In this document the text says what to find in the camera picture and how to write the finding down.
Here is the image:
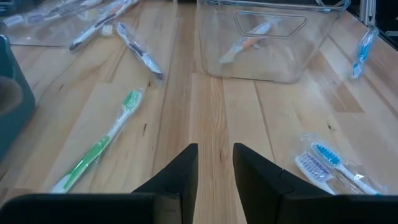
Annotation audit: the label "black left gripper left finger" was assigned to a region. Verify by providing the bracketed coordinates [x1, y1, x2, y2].
[0, 142, 199, 224]

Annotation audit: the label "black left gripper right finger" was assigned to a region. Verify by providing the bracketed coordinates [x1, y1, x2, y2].
[233, 142, 398, 224]

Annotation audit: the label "green toothbrush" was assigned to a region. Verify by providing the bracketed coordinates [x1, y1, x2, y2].
[49, 88, 144, 194]

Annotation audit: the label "blue toothbrush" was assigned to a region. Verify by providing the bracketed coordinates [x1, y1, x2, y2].
[310, 141, 388, 196]
[350, 25, 380, 80]

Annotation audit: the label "orange toothbrush yellow bristles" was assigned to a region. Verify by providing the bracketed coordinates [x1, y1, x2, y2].
[219, 17, 281, 65]

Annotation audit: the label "teal plastic bin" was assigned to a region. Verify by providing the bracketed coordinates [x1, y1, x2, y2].
[0, 34, 36, 162]

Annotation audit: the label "clear plastic bin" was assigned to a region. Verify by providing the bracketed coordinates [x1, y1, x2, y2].
[196, 0, 351, 84]
[0, 0, 147, 48]

